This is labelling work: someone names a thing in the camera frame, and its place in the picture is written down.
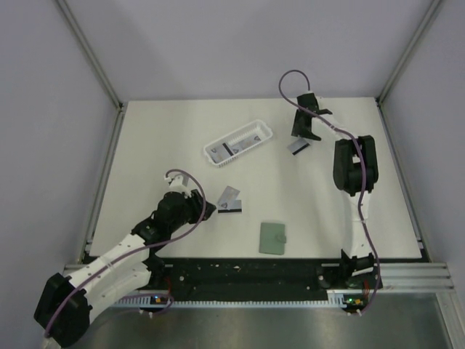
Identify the card in basket left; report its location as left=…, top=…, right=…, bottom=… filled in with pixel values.
left=209, top=143, right=232, bottom=164

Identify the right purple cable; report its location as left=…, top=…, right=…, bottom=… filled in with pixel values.
left=278, top=69, right=381, bottom=313

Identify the purple cable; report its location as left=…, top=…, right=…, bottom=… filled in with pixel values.
left=43, top=169, right=208, bottom=339
left=278, top=69, right=381, bottom=313

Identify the card in basket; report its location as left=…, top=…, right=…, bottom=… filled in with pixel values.
left=231, top=135, right=262, bottom=154
left=209, top=143, right=232, bottom=164

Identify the white plastic basket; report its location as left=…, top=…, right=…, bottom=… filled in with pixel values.
left=203, top=119, right=273, bottom=168

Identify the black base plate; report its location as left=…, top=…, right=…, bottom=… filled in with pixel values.
left=143, top=257, right=363, bottom=301

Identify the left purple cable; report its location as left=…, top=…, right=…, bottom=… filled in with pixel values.
left=43, top=169, right=208, bottom=339

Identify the silver card with stripe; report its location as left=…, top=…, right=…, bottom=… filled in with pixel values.
left=287, top=138, right=310, bottom=156

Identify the card with black stripe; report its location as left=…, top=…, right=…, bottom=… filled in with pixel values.
left=218, top=199, right=242, bottom=213

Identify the green card holder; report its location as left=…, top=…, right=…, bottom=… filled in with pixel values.
left=259, top=222, right=287, bottom=255

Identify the left aluminium frame post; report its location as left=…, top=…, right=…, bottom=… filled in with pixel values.
left=53, top=0, right=124, bottom=111

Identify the aluminium frame post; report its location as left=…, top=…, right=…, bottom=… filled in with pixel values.
left=53, top=0, right=124, bottom=111
left=376, top=0, right=445, bottom=106

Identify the card in basket right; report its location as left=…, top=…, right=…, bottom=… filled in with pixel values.
left=231, top=135, right=262, bottom=154

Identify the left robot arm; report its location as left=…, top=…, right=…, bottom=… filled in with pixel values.
left=33, top=190, right=217, bottom=348

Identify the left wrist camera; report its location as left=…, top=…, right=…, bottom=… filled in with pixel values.
left=164, top=174, right=189, bottom=193

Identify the white cable duct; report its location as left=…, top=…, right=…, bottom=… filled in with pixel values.
left=112, top=290, right=364, bottom=309

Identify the right aluminium frame post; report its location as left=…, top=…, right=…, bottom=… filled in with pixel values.
left=376, top=0, right=445, bottom=106

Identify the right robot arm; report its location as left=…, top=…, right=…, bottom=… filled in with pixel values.
left=291, top=91, right=381, bottom=291

